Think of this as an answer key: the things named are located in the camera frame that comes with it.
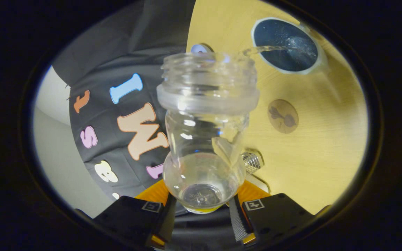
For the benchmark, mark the light blue plate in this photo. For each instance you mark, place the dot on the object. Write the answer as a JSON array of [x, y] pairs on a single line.
[[201, 48]]

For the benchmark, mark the round wooden coaster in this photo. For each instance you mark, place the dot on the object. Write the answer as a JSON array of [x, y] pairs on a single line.
[[283, 116]]

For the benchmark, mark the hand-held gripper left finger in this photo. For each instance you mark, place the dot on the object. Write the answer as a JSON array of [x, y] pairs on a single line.
[[168, 223]]

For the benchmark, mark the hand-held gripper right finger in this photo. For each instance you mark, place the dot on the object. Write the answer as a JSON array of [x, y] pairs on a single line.
[[237, 223]]

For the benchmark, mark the wooden table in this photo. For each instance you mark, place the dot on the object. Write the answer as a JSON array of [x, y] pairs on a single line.
[[319, 157]]

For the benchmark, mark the blue and white cup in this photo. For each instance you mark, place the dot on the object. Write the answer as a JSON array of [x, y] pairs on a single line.
[[274, 35]]

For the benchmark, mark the clear plastic bottle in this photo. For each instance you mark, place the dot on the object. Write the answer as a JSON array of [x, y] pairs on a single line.
[[206, 101]]

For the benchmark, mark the black backdrop cloth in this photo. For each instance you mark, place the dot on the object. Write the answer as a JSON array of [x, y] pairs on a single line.
[[117, 52]]

